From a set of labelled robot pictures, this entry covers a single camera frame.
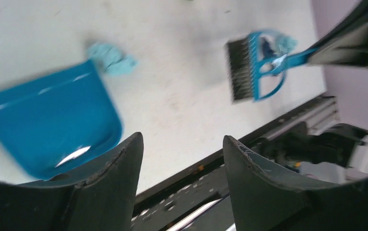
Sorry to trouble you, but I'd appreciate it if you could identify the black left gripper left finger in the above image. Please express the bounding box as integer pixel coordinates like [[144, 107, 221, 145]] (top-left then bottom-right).
[[0, 132, 144, 231]]

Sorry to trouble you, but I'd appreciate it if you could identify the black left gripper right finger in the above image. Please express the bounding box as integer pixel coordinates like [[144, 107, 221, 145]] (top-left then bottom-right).
[[223, 135, 368, 231]]

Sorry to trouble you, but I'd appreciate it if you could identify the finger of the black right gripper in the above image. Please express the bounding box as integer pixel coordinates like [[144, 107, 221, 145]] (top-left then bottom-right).
[[308, 16, 368, 68], [317, 0, 368, 47]]

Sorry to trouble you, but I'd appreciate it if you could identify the blue dustpan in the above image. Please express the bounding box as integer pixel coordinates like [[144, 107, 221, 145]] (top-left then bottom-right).
[[0, 60, 123, 180]]

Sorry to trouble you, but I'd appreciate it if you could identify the blue hand brush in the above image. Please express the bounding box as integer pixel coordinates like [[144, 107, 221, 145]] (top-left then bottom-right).
[[225, 29, 317, 102]]

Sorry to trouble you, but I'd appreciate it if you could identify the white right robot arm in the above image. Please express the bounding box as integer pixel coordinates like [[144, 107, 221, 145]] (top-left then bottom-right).
[[257, 0, 368, 167]]

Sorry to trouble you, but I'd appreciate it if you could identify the light blue scrap right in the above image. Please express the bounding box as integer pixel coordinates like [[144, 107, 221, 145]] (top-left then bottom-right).
[[274, 34, 298, 55]]

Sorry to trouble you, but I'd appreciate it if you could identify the dark blue paper scrap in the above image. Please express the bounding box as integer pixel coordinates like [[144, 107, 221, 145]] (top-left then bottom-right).
[[260, 37, 278, 59]]

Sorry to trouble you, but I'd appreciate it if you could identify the light blue paper scrap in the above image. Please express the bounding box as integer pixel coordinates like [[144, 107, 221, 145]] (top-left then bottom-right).
[[87, 42, 138, 76]]

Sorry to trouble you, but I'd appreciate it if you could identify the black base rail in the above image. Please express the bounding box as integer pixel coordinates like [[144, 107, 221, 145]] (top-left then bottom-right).
[[131, 96, 339, 231]]

